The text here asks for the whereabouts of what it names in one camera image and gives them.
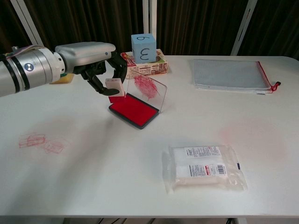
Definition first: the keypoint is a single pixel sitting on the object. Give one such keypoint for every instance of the clear plastic wipes packet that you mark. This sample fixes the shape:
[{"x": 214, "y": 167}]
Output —
[{"x": 203, "y": 168}]

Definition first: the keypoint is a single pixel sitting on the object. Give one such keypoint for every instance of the white partition frame post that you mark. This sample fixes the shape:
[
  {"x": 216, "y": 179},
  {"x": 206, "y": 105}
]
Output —
[
  {"x": 149, "y": 18},
  {"x": 28, "y": 21},
  {"x": 244, "y": 25}
]

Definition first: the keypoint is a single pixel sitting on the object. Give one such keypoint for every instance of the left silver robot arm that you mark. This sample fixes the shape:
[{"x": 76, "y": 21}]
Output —
[{"x": 28, "y": 70}]

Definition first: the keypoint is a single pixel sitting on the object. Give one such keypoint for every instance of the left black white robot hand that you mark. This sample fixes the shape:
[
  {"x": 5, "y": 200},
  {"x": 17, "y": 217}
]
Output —
[{"x": 86, "y": 53}]

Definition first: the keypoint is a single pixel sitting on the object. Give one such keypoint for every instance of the red ink pad clear lid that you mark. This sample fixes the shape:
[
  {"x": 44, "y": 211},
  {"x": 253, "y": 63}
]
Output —
[{"x": 135, "y": 113}]

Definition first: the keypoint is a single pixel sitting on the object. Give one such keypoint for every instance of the grey zip pouch red zipper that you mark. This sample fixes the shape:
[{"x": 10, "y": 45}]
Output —
[{"x": 229, "y": 74}]

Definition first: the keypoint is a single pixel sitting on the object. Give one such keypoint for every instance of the green yellow sponge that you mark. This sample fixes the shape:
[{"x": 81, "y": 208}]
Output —
[{"x": 65, "y": 79}]

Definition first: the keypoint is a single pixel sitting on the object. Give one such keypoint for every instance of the red white printed box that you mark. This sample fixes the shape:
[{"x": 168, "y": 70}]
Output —
[{"x": 151, "y": 68}]

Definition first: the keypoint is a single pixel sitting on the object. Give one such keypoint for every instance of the blue numbered foam cube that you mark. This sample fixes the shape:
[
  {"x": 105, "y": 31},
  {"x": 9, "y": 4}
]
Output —
[{"x": 143, "y": 49}]

